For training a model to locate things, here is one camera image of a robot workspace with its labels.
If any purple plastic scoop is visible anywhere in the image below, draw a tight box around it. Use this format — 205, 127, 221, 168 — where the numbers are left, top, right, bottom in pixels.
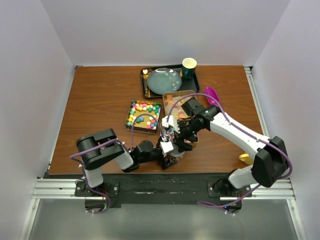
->
204, 86, 220, 106

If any tin of gummy candies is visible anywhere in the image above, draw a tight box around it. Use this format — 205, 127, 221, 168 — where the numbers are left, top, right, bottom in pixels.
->
162, 89, 198, 122

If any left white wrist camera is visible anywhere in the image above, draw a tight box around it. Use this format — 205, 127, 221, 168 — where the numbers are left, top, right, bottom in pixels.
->
160, 141, 174, 155

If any yellow mug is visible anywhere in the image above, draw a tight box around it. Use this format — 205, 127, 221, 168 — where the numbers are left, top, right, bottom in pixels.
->
238, 153, 254, 165

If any tin of lollipops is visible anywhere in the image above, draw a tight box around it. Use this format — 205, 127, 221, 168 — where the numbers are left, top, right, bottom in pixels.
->
161, 126, 199, 147

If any silver jar lid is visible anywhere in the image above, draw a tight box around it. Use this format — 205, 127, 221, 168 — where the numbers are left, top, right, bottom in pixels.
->
170, 148, 185, 158

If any aluminium frame rail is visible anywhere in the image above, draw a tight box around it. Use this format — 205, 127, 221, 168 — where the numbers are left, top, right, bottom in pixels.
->
19, 178, 307, 240

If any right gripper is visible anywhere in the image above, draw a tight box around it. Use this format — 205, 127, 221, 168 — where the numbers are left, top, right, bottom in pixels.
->
172, 117, 201, 153

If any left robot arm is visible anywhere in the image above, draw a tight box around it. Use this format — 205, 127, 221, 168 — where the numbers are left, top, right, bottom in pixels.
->
75, 128, 178, 196

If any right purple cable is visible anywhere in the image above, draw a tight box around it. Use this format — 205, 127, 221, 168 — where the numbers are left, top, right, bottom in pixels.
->
167, 92, 293, 214

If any gold tin of star candies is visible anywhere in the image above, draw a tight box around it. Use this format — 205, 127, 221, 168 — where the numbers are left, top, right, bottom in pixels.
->
124, 99, 162, 134

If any clear glass jar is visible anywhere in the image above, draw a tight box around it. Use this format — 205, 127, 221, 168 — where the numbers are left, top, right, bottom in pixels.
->
169, 148, 185, 162

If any dark green cup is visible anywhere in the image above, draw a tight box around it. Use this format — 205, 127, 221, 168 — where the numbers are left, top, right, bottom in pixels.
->
181, 57, 197, 79

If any purple cable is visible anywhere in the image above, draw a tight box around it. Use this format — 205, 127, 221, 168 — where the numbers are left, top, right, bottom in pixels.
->
167, 92, 293, 214
69, 113, 166, 214

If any gold spoon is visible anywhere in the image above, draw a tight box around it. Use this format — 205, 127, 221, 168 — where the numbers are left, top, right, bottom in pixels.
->
142, 68, 150, 98

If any blue ceramic plate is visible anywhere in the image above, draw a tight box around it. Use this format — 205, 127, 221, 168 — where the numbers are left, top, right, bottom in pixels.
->
147, 67, 182, 95

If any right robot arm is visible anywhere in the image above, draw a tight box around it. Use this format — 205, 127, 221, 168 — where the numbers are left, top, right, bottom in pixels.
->
177, 97, 289, 197

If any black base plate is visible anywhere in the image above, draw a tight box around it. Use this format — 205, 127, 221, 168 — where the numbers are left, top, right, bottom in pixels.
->
74, 171, 252, 210

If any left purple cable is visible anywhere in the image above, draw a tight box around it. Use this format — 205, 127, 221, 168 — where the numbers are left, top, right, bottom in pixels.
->
69, 113, 166, 214

